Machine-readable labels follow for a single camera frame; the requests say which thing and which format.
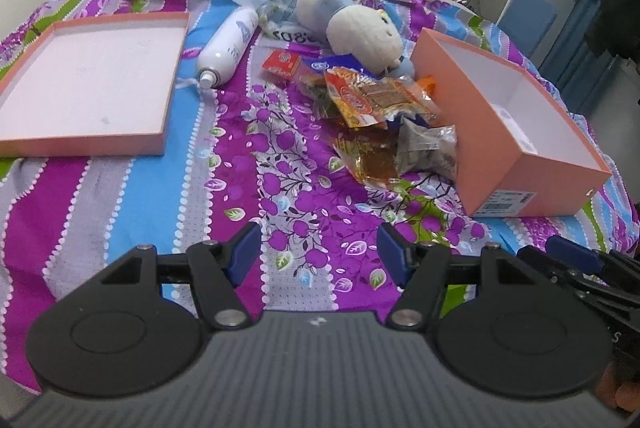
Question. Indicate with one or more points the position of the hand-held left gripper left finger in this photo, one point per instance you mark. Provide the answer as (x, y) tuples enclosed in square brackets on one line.
[(245, 253)]

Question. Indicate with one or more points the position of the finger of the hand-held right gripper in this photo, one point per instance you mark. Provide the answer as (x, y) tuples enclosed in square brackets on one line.
[(545, 262), (575, 253)]

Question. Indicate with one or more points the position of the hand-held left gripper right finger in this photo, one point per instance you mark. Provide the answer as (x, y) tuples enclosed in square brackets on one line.
[(392, 253)]

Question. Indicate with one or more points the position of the clear brown snack packet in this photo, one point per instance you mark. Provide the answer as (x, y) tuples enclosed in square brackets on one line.
[(375, 163)]

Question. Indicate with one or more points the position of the grey-green snack packet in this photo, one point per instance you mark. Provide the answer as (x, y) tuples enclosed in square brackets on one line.
[(425, 148)]

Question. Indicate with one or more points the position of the pink cardboard box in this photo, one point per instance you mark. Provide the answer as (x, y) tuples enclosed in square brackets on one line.
[(500, 158)]

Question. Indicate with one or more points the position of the orange snack packet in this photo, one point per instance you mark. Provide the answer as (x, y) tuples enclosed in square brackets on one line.
[(360, 100)]

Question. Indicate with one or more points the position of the blue snack packet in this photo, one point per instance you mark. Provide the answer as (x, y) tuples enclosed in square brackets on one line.
[(325, 64)]

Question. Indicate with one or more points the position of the purple floral bedspread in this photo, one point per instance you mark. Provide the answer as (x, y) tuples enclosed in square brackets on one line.
[(125, 208)]

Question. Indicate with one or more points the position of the red snack packet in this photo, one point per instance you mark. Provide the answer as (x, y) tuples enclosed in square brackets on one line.
[(281, 63)]

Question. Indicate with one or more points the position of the blue curtain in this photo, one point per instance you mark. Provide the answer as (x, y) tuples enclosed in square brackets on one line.
[(575, 48)]

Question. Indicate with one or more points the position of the white spray bottle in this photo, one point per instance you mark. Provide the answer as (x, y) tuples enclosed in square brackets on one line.
[(225, 48)]

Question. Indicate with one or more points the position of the grey and blue plush toy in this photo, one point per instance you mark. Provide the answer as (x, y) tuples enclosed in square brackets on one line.
[(360, 28)]

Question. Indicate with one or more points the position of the pink box lid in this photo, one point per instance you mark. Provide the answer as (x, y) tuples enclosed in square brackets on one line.
[(90, 73)]

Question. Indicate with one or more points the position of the dark hanging clothing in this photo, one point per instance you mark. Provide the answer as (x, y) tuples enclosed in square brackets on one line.
[(620, 18)]

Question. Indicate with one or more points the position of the blue chair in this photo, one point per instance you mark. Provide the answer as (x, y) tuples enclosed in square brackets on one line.
[(527, 18)]

